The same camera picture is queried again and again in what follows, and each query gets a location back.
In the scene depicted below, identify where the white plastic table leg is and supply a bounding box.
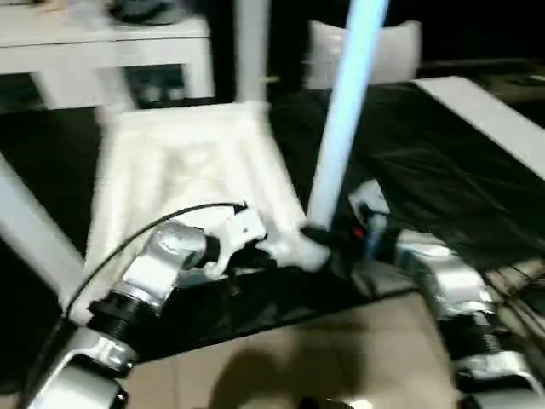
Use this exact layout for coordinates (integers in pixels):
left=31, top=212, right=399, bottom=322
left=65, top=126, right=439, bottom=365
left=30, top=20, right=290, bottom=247
left=235, top=0, right=273, bottom=110
left=0, top=155, right=89, bottom=319
left=305, top=0, right=387, bottom=233
left=91, top=63, right=135, bottom=133

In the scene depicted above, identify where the white plastic table top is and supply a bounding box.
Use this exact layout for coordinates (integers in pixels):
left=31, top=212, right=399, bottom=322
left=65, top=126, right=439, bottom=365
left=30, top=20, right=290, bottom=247
left=67, top=100, right=334, bottom=327

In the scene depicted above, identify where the dark robot foot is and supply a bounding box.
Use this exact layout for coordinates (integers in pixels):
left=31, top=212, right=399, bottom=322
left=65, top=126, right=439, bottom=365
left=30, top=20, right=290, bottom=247
left=300, top=398, right=363, bottom=409

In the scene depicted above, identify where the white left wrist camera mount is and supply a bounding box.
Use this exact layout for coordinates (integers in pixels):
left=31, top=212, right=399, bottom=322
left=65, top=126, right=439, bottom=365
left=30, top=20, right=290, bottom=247
left=203, top=204, right=268, bottom=279

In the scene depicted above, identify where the black cabinet with gold label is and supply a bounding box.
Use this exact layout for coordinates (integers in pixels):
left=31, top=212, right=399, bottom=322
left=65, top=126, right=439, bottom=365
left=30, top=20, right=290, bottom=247
left=207, top=0, right=354, bottom=107

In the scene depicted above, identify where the grey cushion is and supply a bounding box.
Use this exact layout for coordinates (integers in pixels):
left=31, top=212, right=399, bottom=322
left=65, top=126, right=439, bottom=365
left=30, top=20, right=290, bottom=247
left=306, top=19, right=423, bottom=91

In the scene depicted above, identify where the white flat board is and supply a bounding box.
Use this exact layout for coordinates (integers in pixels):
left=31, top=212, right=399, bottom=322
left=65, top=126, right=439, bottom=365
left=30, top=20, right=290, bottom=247
left=414, top=75, right=545, bottom=176

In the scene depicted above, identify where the white sideboard cabinet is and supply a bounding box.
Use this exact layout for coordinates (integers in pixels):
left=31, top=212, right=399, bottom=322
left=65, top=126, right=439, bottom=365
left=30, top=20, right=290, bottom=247
left=0, top=0, right=215, bottom=115

